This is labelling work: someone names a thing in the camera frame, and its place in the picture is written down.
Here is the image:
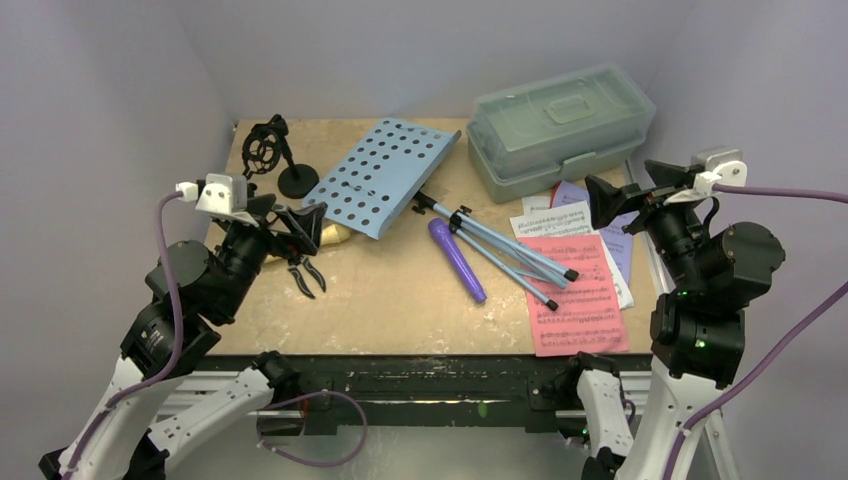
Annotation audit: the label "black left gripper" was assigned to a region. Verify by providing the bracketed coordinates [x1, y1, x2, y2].
[215, 192, 326, 319]

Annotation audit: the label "black round-base microphone stand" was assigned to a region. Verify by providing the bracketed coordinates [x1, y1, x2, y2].
[266, 114, 319, 199]

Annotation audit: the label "lavender sheet music page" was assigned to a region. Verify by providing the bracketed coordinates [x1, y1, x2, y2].
[550, 181, 638, 283]

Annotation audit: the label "light blue music stand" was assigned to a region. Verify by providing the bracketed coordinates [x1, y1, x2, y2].
[302, 117, 578, 310]

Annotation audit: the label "pink sheet music page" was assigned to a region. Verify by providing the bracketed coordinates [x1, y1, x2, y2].
[520, 234, 629, 357]

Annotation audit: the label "purple toy microphone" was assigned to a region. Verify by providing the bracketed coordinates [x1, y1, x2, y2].
[427, 218, 487, 304]

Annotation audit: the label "black tripod microphone stand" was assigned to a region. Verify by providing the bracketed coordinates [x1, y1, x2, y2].
[241, 124, 288, 179]

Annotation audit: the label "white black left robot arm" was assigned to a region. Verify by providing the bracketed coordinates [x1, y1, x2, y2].
[39, 194, 327, 479]

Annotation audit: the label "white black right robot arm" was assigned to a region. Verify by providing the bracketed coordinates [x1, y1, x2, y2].
[582, 160, 786, 479]

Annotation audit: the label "black pliers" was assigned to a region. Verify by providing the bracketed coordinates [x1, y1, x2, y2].
[286, 254, 328, 301]

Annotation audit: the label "translucent green storage box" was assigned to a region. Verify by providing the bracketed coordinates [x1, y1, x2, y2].
[466, 63, 656, 203]

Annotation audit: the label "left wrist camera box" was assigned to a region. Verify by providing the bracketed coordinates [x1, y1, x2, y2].
[175, 173, 258, 227]

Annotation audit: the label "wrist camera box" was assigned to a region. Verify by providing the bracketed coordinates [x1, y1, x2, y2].
[175, 173, 258, 227]
[663, 147, 748, 205]

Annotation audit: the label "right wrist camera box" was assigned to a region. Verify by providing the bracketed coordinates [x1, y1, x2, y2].
[663, 147, 748, 205]

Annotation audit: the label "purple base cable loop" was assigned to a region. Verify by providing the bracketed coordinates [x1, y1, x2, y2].
[254, 389, 370, 470]

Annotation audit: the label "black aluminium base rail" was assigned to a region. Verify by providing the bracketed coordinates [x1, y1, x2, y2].
[156, 354, 651, 435]

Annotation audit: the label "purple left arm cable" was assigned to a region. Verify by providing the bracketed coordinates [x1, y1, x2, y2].
[59, 190, 187, 480]

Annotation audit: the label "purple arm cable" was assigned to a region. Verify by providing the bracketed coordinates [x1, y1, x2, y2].
[661, 184, 848, 480]
[59, 190, 187, 480]

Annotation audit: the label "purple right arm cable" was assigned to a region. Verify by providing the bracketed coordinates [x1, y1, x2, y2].
[661, 184, 848, 480]

